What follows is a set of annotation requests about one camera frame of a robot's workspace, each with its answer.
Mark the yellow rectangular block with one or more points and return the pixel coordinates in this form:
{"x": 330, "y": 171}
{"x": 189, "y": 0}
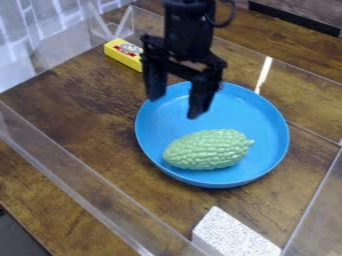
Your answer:
{"x": 124, "y": 52}

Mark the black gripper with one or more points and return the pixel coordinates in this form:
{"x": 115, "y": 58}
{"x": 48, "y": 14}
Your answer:
{"x": 181, "y": 53}

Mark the clear acrylic enclosure wall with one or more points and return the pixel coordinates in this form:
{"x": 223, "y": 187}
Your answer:
{"x": 83, "y": 176}

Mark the green bumpy bitter gourd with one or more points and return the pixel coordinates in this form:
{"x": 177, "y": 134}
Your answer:
{"x": 208, "y": 149}

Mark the white speckled foam block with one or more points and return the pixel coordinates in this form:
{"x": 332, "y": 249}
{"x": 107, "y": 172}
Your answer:
{"x": 223, "y": 236}

